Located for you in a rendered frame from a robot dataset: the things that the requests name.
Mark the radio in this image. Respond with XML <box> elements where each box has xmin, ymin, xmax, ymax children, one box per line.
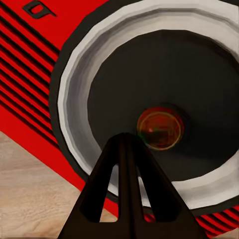
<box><xmin>0</xmin><ymin>0</ymin><xmax>239</xmax><ymax>238</ymax></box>

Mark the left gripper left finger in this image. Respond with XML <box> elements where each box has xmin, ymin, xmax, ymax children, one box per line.
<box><xmin>57</xmin><ymin>132</ymin><xmax>133</xmax><ymax>239</ymax></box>

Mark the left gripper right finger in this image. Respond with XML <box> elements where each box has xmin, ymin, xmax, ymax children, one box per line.
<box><xmin>125</xmin><ymin>132</ymin><xmax>209</xmax><ymax>239</ymax></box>

